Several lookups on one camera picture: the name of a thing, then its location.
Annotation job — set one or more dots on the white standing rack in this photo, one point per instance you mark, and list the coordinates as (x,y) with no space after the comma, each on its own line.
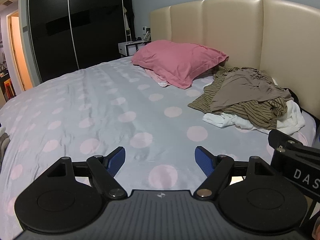
(127,25)

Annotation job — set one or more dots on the wall switch panel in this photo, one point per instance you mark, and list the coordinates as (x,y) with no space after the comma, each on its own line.
(146,28)

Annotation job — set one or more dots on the olive striped garment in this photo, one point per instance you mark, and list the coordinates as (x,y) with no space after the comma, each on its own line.
(252,115)

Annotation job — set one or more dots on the beige padded headboard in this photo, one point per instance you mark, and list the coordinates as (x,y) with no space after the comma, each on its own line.
(232,30)

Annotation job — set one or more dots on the polka dot bed sheet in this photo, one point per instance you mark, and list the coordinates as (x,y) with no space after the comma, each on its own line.
(100,110)

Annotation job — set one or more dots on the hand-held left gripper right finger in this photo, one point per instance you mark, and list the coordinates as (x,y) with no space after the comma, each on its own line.
(203,160)

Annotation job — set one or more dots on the black sliding wardrobe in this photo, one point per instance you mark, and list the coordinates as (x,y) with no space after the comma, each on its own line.
(95,30)

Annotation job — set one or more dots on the light pink pillow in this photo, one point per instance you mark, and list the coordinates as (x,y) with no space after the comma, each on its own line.
(157,78)

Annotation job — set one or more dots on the white garment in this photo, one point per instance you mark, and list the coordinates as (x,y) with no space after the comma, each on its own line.
(292,120)

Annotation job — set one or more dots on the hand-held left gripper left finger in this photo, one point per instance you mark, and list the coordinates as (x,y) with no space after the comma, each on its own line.
(117,158)

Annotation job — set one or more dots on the open doorway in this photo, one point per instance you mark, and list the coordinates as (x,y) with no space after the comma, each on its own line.
(17,50)

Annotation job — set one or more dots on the white nightstand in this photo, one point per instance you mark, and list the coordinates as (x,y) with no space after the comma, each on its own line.
(130,48)

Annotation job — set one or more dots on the taupe shirt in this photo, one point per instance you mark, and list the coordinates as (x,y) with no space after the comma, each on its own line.
(240,90)

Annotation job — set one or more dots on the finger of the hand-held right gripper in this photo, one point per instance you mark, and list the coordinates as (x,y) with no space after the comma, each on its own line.
(287,138)

